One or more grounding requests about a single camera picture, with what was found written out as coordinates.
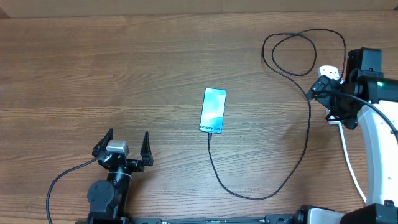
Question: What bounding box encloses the white power strip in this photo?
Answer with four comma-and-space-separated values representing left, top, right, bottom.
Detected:
317, 65, 340, 125

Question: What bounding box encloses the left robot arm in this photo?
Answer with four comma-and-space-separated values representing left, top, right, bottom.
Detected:
87, 129, 154, 223

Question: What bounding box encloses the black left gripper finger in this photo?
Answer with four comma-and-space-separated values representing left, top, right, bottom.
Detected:
92, 128, 113, 157
140, 131, 154, 166

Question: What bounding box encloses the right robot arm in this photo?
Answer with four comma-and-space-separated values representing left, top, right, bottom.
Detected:
286, 47, 397, 223

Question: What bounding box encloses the blue Galaxy smartphone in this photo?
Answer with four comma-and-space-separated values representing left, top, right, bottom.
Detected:
199, 88, 226, 134

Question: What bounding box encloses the white power strip cord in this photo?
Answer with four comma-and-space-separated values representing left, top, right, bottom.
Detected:
338, 123, 368, 203

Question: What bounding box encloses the black USB charging cable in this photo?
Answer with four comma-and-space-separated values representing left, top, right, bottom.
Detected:
207, 28, 347, 201

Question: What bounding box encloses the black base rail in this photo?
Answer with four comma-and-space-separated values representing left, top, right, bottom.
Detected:
78, 215, 295, 224

